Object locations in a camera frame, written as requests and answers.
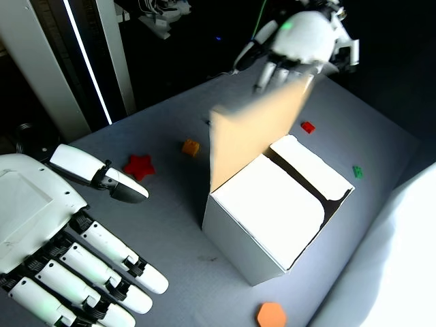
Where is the white light strip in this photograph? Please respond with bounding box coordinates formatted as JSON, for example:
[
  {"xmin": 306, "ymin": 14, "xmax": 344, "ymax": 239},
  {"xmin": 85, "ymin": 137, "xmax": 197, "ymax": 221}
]
[{"xmin": 63, "ymin": 0, "xmax": 113, "ymax": 125}]

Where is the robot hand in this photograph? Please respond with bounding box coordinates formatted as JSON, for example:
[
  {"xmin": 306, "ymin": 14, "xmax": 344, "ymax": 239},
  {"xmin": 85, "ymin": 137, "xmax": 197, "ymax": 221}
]
[
  {"xmin": 0, "ymin": 142, "xmax": 170, "ymax": 327},
  {"xmin": 233, "ymin": 10, "xmax": 360, "ymax": 95}
]

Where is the white bracket with cables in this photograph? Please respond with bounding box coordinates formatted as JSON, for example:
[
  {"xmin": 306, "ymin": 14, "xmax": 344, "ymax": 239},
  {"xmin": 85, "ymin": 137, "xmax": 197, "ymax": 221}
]
[{"xmin": 138, "ymin": 0, "xmax": 191, "ymax": 40}]

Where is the narrow white metal post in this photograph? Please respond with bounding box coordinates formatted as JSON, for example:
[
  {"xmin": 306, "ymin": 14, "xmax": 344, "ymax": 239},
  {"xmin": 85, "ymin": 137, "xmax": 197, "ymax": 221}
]
[{"xmin": 95, "ymin": 0, "xmax": 137, "ymax": 115}]

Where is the grey tablecloth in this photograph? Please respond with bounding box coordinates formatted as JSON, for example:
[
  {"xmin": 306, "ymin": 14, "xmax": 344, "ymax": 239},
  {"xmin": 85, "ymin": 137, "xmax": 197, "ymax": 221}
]
[{"xmin": 0, "ymin": 50, "xmax": 423, "ymax": 327}]

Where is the green cable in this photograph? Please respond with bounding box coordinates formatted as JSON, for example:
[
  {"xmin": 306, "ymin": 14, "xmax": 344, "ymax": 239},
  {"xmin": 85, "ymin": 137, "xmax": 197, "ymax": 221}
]
[{"xmin": 251, "ymin": 0, "xmax": 269, "ymax": 37}]

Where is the white backdrop sheet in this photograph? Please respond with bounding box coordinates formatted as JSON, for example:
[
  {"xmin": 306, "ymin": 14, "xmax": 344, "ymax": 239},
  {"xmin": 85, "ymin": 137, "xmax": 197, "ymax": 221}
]
[{"xmin": 306, "ymin": 163, "xmax": 436, "ymax": 327}]

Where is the wide white metal post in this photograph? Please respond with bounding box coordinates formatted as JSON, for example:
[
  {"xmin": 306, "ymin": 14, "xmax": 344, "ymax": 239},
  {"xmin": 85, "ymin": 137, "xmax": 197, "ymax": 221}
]
[{"xmin": 0, "ymin": 0, "xmax": 93, "ymax": 144}]

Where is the red star block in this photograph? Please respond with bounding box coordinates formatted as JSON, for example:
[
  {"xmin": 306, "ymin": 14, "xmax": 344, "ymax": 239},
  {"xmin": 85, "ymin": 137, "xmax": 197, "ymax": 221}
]
[{"xmin": 122, "ymin": 153, "xmax": 157, "ymax": 181}]

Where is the orange toy brick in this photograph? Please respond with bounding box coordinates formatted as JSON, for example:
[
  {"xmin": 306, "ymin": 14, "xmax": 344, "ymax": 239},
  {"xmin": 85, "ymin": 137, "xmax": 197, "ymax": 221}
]
[{"xmin": 181, "ymin": 138, "xmax": 201, "ymax": 157}]

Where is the orange hexagon block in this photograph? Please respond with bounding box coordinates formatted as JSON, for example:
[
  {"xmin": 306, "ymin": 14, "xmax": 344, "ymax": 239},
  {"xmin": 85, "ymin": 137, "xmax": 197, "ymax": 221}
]
[{"xmin": 257, "ymin": 302, "xmax": 287, "ymax": 327}]

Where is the brown cardboard box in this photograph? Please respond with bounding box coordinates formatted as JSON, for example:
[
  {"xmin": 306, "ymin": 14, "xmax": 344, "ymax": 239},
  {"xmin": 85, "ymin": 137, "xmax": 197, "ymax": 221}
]
[{"xmin": 201, "ymin": 75, "xmax": 355, "ymax": 287}]

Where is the thin white cable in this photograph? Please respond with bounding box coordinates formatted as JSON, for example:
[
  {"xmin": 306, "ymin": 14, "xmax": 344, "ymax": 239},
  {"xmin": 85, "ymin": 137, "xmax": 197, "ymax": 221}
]
[{"xmin": 206, "ymin": 69, "xmax": 239, "ymax": 81}]

